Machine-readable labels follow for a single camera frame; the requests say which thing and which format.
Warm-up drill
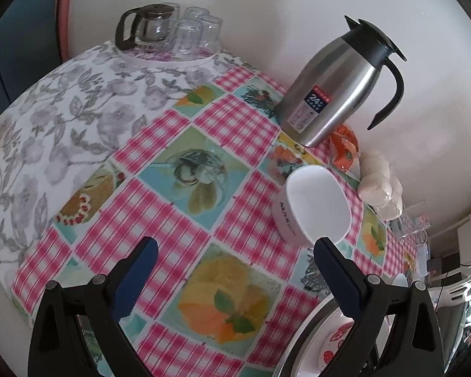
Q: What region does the strawberry pattern bowl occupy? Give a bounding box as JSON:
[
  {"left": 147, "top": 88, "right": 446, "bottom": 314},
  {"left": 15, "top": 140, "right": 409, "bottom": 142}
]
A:
[{"left": 317, "top": 314, "right": 354, "bottom": 374}]

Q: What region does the large stainless steel plate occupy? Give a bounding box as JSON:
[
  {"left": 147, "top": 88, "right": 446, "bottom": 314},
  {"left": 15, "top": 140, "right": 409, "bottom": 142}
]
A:
[{"left": 272, "top": 294, "right": 353, "bottom": 376}]

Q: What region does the white square bowl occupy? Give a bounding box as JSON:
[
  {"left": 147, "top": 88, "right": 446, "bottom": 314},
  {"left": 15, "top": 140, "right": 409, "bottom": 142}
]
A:
[{"left": 271, "top": 165, "right": 351, "bottom": 248}]

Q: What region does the round pink floral plate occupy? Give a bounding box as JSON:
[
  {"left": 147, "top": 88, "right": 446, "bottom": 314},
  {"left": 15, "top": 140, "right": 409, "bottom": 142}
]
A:
[{"left": 291, "top": 309, "right": 345, "bottom": 376}]

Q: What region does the white wooden shelf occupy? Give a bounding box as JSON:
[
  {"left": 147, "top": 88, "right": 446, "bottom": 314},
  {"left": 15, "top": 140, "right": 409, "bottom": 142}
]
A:
[{"left": 430, "top": 214, "right": 471, "bottom": 346}]

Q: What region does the clear glass mug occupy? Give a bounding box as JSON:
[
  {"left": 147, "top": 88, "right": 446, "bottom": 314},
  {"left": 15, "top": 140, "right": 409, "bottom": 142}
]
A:
[{"left": 390, "top": 200, "right": 431, "bottom": 246}]

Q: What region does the bag of white buns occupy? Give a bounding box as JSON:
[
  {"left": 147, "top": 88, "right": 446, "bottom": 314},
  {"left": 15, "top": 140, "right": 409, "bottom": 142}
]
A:
[{"left": 357, "top": 150, "right": 403, "bottom": 221}]

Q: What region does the pink checkered tablecloth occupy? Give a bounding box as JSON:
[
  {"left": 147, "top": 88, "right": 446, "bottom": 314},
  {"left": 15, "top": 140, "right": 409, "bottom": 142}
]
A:
[{"left": 0, "top": 42, "right": 429, "bottom": 377}]

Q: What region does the orange snack packet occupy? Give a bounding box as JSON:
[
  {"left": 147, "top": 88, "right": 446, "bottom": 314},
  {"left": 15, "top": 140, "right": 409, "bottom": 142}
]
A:
[{"left": 329, "top": 124, "right": 359, "bottom": 173}]

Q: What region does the stainless steel thermos jug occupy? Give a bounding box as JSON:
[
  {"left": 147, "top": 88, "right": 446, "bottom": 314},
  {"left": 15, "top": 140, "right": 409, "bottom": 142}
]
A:
[{"left": 275, "top": 16, "right": 407, "bottom": 147}]

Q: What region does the white round tray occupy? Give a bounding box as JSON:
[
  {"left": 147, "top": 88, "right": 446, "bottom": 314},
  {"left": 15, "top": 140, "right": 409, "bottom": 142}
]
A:
[{"left": 116, "top": 47, "right": 220, "bottom": 69}]

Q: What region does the clear drinking glass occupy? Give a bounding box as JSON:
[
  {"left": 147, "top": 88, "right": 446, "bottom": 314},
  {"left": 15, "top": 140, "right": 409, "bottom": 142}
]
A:
[
  {"left": 199, "top": 15, "right": 223, "bottom": 54},
  {"left": 171, "top": 19, "right": 203, "bottom": 55}
]

